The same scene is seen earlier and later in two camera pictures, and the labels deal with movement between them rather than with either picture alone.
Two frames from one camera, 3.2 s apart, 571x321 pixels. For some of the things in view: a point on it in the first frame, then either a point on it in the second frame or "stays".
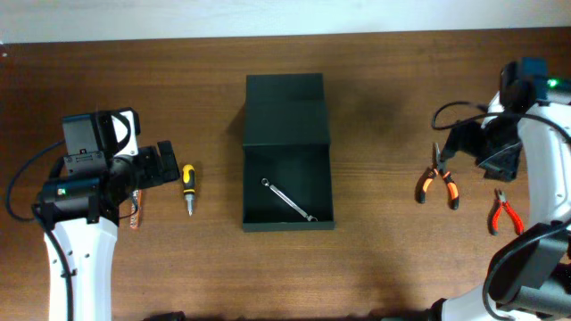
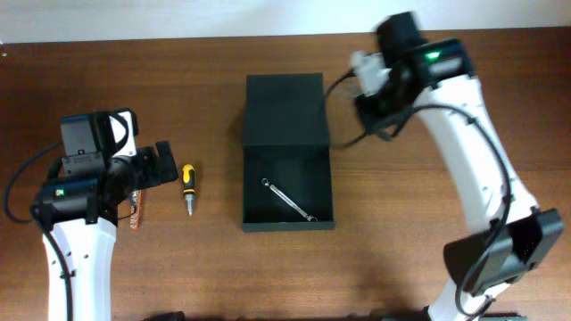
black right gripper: [460, 139] -> [367, 119]
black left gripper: [155, 173] stays
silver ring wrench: [266, 182] stays
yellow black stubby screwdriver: [188, 178] stays
